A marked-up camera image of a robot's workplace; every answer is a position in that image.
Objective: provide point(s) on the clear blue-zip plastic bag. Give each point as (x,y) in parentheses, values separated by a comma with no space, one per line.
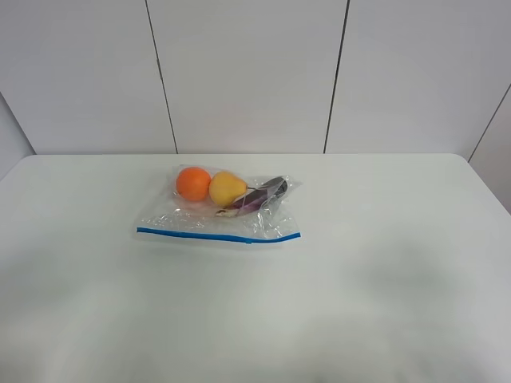
(171,215)

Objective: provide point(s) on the orange fruit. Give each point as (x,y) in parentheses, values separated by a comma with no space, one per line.
(192,184)

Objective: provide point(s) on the yellow pear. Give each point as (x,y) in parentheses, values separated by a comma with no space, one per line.
(226,188)

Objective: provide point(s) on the purple eggplant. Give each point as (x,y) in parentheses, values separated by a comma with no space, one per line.
(268,192)

